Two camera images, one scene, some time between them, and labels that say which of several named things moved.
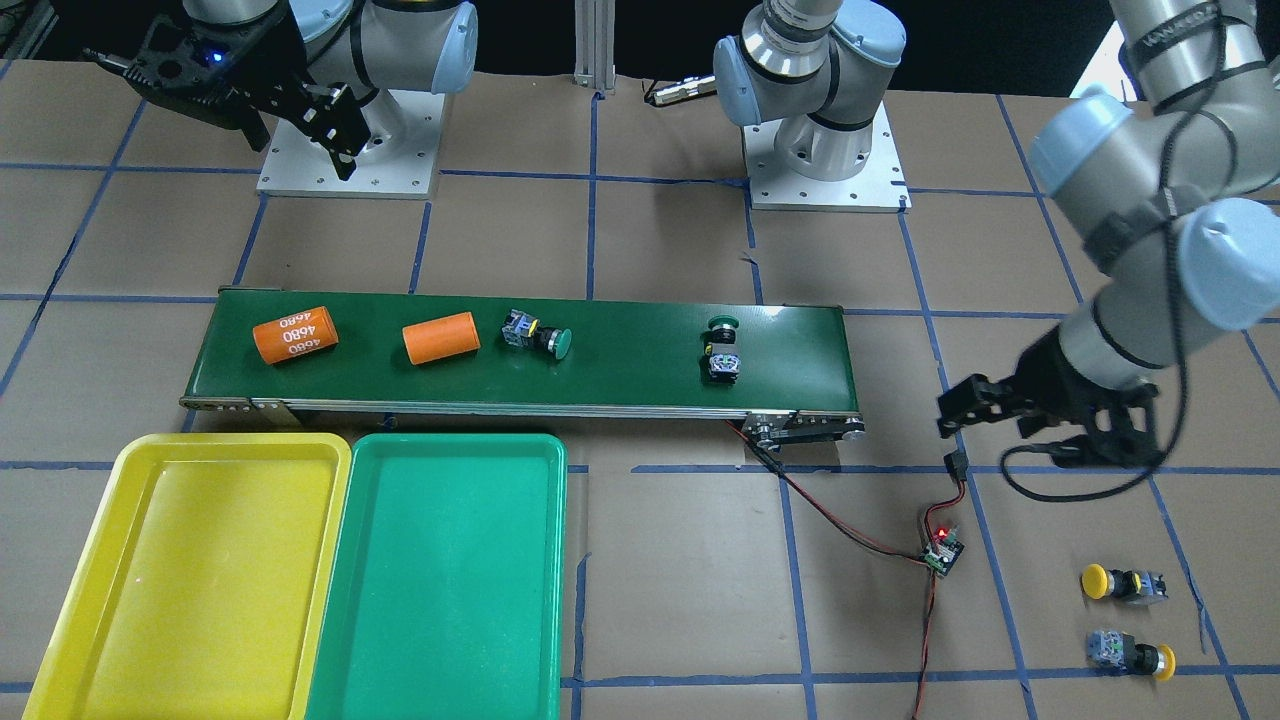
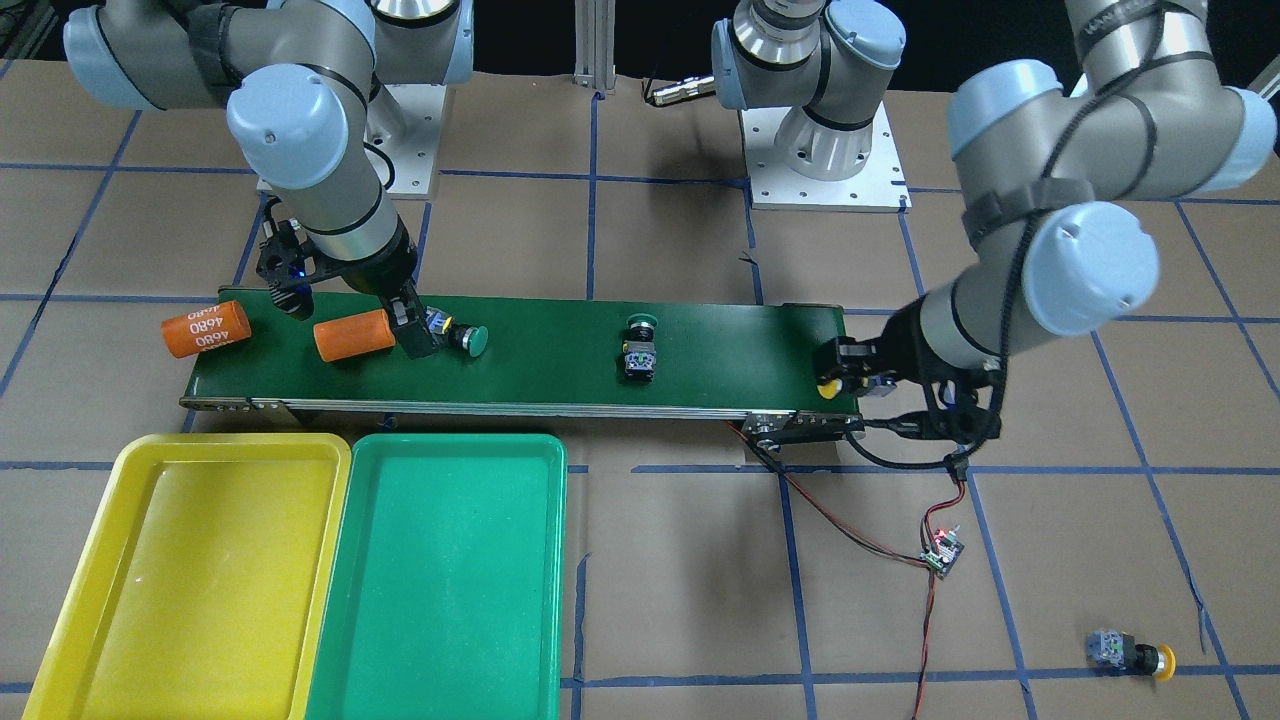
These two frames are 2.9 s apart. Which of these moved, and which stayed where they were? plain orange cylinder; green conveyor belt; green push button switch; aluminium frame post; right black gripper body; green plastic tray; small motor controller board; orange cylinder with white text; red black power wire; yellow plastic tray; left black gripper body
Moved: left black gripper body; right black gripper body; plain orange cylinder; green push button switch; orange cylinder with white text
Stayed: yellow plastic tray; green conveyor belt; red black power wire; aluminium frame post; small motor controller board; green plastic tray
